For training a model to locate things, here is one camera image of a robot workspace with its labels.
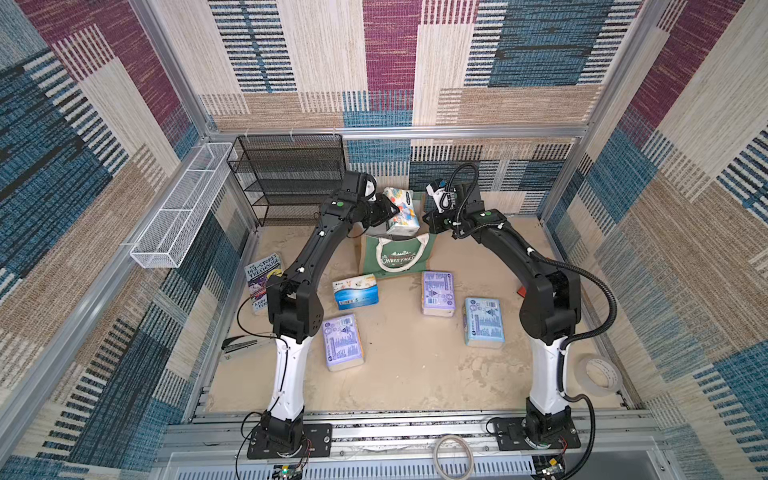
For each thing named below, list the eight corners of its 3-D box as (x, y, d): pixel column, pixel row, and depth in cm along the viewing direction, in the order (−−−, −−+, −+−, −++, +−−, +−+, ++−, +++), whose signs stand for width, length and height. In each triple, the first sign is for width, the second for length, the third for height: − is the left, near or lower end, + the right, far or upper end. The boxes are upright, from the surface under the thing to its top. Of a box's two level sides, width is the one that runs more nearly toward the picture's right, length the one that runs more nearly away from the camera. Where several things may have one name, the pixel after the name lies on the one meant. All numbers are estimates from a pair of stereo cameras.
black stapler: (224, 354, 88) (221, 351, 86) (224, 343, 90) (221, 340, 88) (257, 344, 90) (255, 341, 88) (257, 333, 92) (254, 330, 90)
